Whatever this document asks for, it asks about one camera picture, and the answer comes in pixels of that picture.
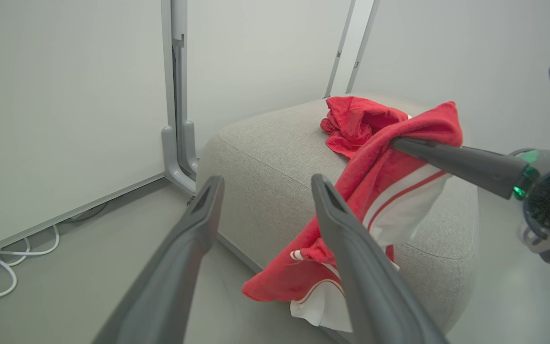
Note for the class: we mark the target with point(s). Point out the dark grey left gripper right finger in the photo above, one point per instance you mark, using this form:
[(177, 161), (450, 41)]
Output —
[(365, 277)]

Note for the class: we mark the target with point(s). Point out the red garment with white stripes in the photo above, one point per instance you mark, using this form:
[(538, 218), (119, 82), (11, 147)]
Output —
[(399, 162)]

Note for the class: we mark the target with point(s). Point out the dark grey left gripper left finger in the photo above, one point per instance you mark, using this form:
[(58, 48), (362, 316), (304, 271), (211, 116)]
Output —
[(170, 277)]

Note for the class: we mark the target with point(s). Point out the grey partition frame post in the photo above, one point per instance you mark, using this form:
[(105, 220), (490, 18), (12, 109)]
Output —
[(189, 143), (172, 157), (339, 57)]

